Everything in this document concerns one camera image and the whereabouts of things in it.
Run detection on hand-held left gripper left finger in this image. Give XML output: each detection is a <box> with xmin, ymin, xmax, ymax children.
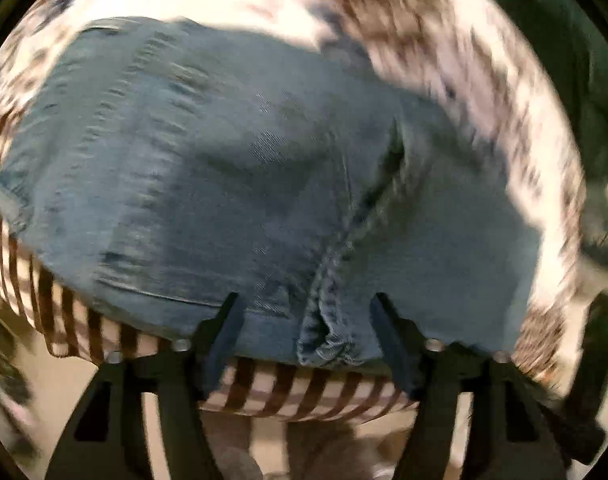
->
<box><xmin>44</xmin><ymin>292</ymin><xmax>245</xmax><ymax>480</ymax></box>

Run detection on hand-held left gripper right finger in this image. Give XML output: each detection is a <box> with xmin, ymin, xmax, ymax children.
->
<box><xmin>370</xmin><ymin>292</ymin><xmax>569</xmax><ymax>480</ymax></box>

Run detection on dark green plush blanket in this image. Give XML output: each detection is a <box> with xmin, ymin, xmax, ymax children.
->
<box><xmin>486</xmin><ymin>0</ymin><xmax>608</xmax><ymax>181</ymax></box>

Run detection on blue jeans pants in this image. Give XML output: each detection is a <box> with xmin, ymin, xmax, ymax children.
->
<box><xmin>0</xmin><ymin>15</ymin><xmax>542</xmax><ymax>368</ymax></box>

